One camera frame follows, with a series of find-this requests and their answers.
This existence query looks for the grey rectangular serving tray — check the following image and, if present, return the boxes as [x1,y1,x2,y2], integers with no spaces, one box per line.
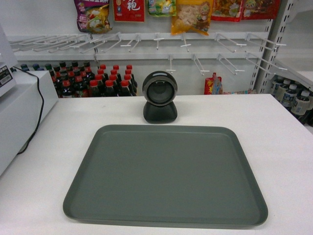
[63,125,268,228]

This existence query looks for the white checkout table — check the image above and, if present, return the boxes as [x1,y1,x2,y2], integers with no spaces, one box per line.
[0,94,313,235]

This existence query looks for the black round barcode scanner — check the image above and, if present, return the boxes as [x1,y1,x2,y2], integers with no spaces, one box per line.
[142,71,178,123]

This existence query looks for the red cap soy sauce bottle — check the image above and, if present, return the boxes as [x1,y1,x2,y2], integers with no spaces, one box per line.
[119,80,132,96]
[89,80,103,97]
[105,80,118,97]

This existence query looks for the small red standing pouch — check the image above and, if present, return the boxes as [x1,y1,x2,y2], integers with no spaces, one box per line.
[204,72,223,95]

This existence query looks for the white peg hook rack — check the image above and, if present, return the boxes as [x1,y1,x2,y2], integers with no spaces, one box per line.
[8,32,284,75]

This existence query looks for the white shelf upright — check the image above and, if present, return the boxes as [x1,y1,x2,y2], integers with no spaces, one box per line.
[253,0,294,94]

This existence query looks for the orange snack bag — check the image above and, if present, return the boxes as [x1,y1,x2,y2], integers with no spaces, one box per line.
[171,0,214,36]

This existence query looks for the green yellow snack bag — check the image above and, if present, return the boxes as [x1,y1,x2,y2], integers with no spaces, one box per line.
[146,0,177,17]

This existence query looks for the red snack bag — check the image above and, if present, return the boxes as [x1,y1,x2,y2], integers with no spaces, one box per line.
[113,0,145,23]
[211,0,280,22]

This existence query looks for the purple snack bag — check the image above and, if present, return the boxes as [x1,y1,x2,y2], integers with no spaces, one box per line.
[74,0,112,34]

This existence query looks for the red snack bag right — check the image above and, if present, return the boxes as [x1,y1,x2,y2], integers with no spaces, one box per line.
[211,0,280,22]

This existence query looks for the dark drink bottle white cap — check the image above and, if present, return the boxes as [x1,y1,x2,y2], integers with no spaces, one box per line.
[291,90,310,116]

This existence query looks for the white cash register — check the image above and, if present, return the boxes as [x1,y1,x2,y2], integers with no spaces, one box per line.
[0,26,18,97]

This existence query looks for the black register cable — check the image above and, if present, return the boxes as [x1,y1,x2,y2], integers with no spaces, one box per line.
[11,66,45,155]

